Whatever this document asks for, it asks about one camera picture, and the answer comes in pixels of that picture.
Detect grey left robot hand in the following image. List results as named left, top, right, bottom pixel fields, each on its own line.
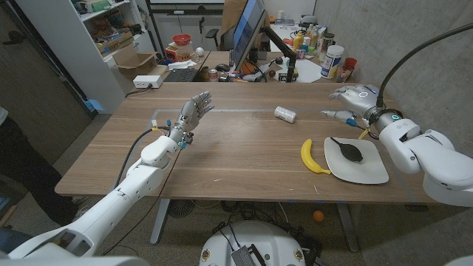
left=169, top=90, right=215, bottom=147

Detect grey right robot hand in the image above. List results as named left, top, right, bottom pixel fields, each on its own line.
left=320, top=83, right=381, bottom=129

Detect black rubber air blower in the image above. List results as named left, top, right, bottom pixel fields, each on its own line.
left=330, top=136, right=364, bottom=163

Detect white paper plate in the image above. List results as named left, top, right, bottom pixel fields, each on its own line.
left=324, top=137, right=390, bottom=185

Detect yellow toy banana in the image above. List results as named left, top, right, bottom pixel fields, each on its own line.
left=300, top=138, right=332, bottom=175

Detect black keyboard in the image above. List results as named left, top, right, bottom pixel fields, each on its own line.
left=164, top=68, right=199, bottom=83

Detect white canister blue label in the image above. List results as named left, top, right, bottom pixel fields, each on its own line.
left=320, top=44, right=345, bottom=79

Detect white paper stack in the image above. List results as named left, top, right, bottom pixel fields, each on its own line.
left=168, top=58, right=197, bottom=71

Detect white power box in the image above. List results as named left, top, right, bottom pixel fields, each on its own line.
left=132, top=75, right=163, bottom=89

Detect white paper sheet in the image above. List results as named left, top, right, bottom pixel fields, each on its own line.
left=284, top=58, right=323, bottom=83

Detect dark lidded jar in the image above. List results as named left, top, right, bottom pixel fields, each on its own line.
left=321, top=32, right=336, bottom=52

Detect orange basketball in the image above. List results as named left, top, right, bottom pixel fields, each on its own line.
left=239, top=61, right=256, bottom=76

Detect open cardboard box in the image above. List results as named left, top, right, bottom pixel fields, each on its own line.
left=111, top=44, right=159, bottom=81

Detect red bowl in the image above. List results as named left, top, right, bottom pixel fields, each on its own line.
left=171, top=33, right=192, bottom=47

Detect black office chair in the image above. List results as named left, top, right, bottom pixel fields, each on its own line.
left=205, top=27, right=236, bottom=51

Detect yellow mustard bottle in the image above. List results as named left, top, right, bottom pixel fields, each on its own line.
left=292, top=30, right=304, bottom=52

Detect blue plastic piece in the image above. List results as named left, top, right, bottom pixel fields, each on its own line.
left=86, top=98, right=106, bottom=114

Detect computer monitor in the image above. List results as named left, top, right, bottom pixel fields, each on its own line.
left=231, top=0, right=268, bottom=72

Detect printed cardboard box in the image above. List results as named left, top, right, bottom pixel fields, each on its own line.
left=96, top=31, right=135, bottom=57

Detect grey table leg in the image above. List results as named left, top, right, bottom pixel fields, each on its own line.
left=336, top=203, right=360, bottom=253
left=149, top=199, right=171, bottom=245

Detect white shelf unit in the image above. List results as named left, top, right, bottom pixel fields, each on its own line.
left=14, top=0, right=152, bottom=115

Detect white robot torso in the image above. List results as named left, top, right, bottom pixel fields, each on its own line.
left=198, top=220, right=307, bottom=266

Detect grey finned module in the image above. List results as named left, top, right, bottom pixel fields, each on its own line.
left=231, top=246, right=259, bottom=266

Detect person in dark trousers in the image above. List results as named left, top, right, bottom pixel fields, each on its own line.
left=0, top=106, right=81, bottom=226

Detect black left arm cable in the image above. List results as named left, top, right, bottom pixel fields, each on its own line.
left=113, top=126, right=171, bottom=189

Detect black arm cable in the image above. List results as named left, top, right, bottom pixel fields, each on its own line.
left=113, top=126, right=171, bottom=189
left=375, top=21, right=473, bottom=109

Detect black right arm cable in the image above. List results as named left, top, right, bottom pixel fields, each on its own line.
left=375, top=21, right=473, bottom=109

